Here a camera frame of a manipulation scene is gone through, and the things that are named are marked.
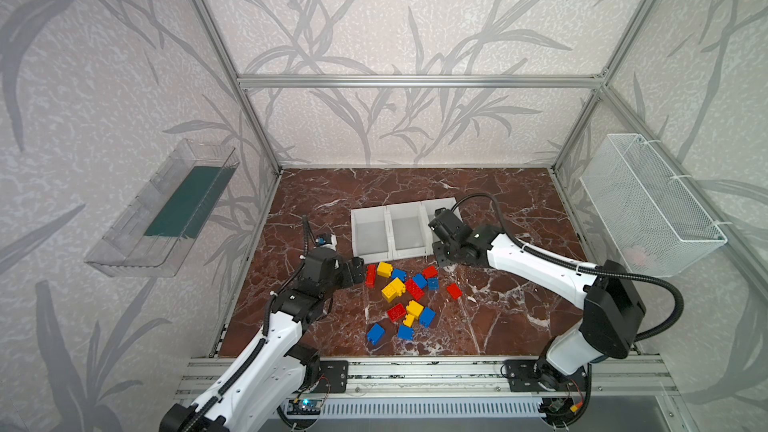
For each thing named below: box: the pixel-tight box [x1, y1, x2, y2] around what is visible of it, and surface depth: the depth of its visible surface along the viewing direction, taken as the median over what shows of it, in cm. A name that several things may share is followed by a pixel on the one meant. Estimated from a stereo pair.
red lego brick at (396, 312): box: [387, 303, 407, 323], surface depth 85 cm
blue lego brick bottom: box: [397, 324, 415, 341], surface depth 82 cm
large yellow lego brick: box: [381, 277, 406, 303], surface depth 88 cm
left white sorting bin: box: [350, 206, 393, 264], surface depth 100 cm
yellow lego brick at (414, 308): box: [406, 300, 424, 319], surface depth 84 cm
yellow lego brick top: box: [377, 262, 393, 278], surface depth 93 cm
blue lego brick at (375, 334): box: [366, 323, 386, 346], surface depth 80 cm
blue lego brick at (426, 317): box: [420, 307, 436, 328], surface depth 83 cm
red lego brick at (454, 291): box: [446, 283, 463, 301], surface depth 90 cm
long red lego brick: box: [366, 264, 377, 289], surface depth 92 cm
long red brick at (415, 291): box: [405, 278, 424, 301], surface depth 88 cm
